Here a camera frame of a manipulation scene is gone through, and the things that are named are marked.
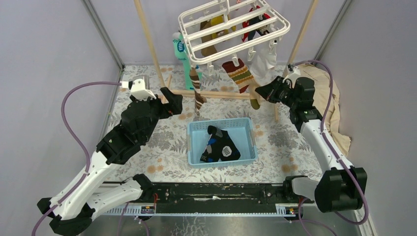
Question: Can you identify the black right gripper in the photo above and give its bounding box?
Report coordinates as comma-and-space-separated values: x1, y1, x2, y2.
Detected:
255, 76, 298, 109

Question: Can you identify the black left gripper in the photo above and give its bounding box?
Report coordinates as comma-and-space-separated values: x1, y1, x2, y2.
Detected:
130, 87, 182, 143

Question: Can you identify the brown white striped sock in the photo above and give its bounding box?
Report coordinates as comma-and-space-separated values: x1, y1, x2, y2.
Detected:
189, 67, 207, 116

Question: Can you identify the navy blue sock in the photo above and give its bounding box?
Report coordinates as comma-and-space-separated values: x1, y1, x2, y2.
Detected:
247, 14, 270, 41

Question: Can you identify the red white dotted sock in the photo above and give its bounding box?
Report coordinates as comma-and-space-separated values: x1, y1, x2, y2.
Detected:
241, 13, 267, 42

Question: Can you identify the white plastic clip hanger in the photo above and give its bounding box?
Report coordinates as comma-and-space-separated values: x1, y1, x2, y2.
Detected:
178, 0, 291, 66

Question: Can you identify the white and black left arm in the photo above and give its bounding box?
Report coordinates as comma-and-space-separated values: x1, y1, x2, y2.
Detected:
37, 87, 183, 236

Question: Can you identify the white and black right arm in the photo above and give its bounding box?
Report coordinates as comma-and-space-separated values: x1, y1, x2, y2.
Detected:
255, 76, 368, 212

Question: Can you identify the white black striped sock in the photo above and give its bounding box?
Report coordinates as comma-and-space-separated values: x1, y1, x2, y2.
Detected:
249, 45, 277, 79

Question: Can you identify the maroon olive striped sock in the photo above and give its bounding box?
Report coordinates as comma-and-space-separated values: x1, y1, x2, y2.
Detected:
222, 59, 260, 110

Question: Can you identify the light blue plastic basket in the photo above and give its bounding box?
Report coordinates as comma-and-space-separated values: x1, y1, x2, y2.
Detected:
187, 118, 258, 168

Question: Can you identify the teal patterned sock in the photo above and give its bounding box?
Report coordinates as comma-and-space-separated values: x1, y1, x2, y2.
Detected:
172, 32, 194, 90

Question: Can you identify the brown tan sock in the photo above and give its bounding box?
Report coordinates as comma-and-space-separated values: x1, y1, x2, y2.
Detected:
199, 21, 219, 58

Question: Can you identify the floral table mat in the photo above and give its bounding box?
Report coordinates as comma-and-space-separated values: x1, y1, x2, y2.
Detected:
107, 65, 329, 183

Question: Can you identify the black patterned sock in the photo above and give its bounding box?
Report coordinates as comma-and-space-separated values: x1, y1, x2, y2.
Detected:
200, 125, 241, 163

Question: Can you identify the beige cloth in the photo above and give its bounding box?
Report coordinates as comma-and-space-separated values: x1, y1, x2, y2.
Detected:
298, 64, 351, 156

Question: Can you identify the wooden drying rack frame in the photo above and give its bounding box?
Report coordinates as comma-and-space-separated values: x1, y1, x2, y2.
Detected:
133, 0, 319, 123

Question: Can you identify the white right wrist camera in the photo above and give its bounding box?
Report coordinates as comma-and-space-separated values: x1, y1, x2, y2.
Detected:
284, 64, 301, 89

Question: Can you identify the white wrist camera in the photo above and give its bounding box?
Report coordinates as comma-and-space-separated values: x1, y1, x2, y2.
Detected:
121, 76, 156, 101
284, 64, 301, 89

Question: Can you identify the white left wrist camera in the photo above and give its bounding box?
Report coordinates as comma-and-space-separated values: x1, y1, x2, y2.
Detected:
121, 76, 156, 101

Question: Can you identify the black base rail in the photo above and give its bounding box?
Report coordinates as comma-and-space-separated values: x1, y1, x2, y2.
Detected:
137, 182, 299, 214

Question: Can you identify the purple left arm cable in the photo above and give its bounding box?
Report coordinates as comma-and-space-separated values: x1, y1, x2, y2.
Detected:
31, 81, 122, 236

